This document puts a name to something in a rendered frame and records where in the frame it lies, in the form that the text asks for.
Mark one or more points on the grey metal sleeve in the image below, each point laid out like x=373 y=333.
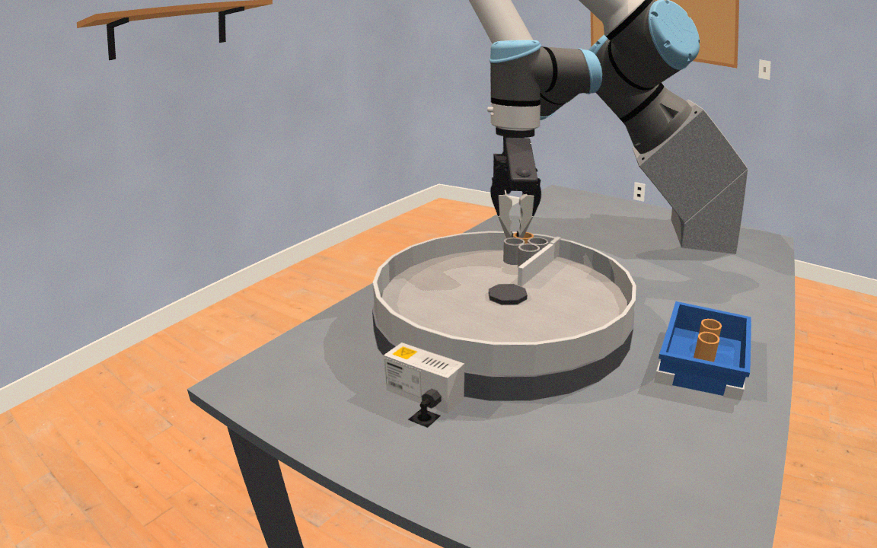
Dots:
x=541 y=242
x=526 y=251
x=510 y=253

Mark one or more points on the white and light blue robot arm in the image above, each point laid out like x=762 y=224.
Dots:
x=529 y=81

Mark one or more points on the blue crate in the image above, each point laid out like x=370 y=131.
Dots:
x=726 y=375

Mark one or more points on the bronze bushing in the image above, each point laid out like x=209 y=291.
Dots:
x=706 y=350
x=710 y=325
x=526 y=236

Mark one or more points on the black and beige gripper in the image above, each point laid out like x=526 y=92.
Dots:
x=501 y=188

